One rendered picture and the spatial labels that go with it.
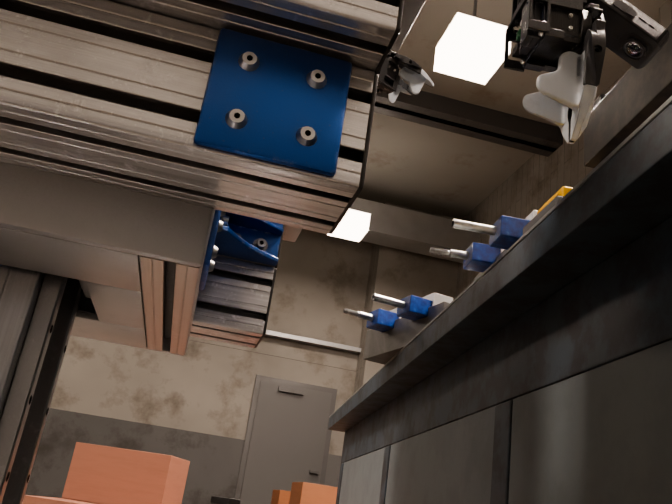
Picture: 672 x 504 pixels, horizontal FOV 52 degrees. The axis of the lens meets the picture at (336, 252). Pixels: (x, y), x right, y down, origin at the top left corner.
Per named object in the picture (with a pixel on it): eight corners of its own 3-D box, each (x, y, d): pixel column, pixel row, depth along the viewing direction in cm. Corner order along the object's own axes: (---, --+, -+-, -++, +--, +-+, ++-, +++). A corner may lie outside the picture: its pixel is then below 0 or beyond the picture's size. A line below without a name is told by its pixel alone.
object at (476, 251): (433, 262, 94) (435, 225, 96) (423, 273, 98) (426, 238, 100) (525, 276, 95) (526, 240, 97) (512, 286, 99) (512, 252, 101)
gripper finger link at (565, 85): (527, 132, 69) (530, 57, 72) (583, 143, 69) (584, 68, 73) (540, 116, 66) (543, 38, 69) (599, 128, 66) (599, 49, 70)
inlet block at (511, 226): (457, 235, 84) (460, 195, 85) (445, 249, 88) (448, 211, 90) (560, 254, 85) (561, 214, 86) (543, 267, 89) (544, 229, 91)
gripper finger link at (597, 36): (567, 100, 71) (568, 33, 74) (583, 104, 71) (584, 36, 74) (588, 74, 67) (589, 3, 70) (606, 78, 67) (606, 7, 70)
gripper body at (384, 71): (376, 101, 153) (334, 75, 146) (384, 67, 155) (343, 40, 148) (399, 92, 147) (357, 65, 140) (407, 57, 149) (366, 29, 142)
